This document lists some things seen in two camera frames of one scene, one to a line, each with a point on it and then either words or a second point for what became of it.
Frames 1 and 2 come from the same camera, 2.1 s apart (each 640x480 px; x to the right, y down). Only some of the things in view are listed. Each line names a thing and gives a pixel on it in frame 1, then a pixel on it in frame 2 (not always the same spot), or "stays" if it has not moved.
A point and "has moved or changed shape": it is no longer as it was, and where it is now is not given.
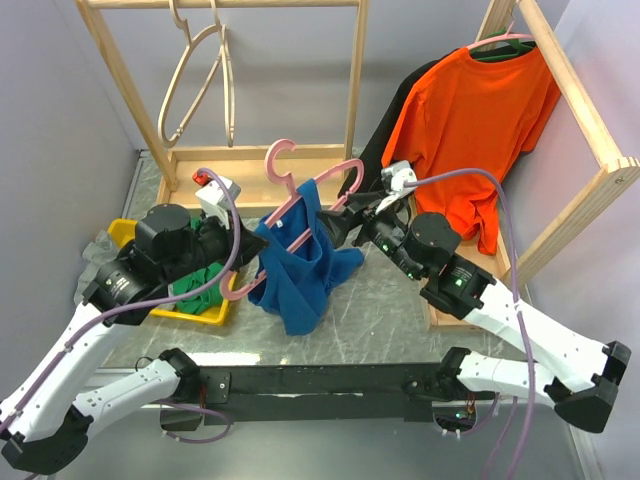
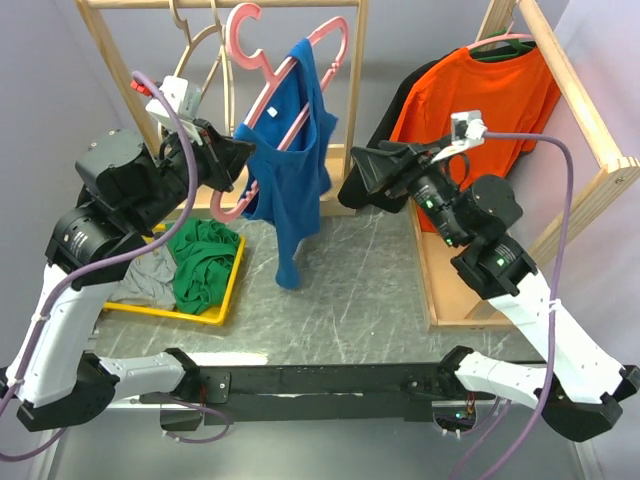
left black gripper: [252, 244] -> [224, 157]
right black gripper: [339, 222] -> [394, 157]
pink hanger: [295, 196] has moved or changed shape
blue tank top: [297, 265] -> [285, 143]
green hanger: [521, 46] stays
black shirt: [370, 169] stays
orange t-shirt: [471, 111] stays
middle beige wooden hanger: [227, 77] stays
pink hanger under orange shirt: [507, 36] stays
